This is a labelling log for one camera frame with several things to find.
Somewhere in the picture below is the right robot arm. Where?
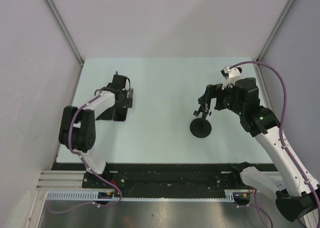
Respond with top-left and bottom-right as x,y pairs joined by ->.
194,78 -> 320,222

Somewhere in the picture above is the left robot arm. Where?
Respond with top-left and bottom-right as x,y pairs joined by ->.
58,73 -> 134,188

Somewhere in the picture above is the aluminium corner post right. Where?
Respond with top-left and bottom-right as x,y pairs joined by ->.
254,0 -> 305,66

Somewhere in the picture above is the aluminium corner post left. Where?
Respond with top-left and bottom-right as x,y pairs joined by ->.
37,0 -> 85,67

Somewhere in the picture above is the white slotted cable duct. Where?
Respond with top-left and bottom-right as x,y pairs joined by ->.
46,190 -> 251,202

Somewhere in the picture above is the white smartphone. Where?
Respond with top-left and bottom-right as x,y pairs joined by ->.
96,107 -> 115,120

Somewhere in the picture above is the aluminium corner post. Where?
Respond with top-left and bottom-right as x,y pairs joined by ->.
37,0 -> 85,67
254,0 -> 305,66

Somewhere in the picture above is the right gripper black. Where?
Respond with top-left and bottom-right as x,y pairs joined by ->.
197,80 -> 245,116

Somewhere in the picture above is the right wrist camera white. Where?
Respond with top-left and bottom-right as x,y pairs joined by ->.
220,66 -> 242,90

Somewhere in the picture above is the purple smartphone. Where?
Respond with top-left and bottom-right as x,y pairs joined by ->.
112,108 -> 128,122

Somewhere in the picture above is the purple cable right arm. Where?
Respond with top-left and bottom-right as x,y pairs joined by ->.
229,61 -> 320,228

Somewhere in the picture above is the black phone stand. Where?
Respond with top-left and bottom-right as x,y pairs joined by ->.
189,105 -> 212,138

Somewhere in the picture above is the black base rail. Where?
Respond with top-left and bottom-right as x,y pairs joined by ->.
51,162 -> 278,197

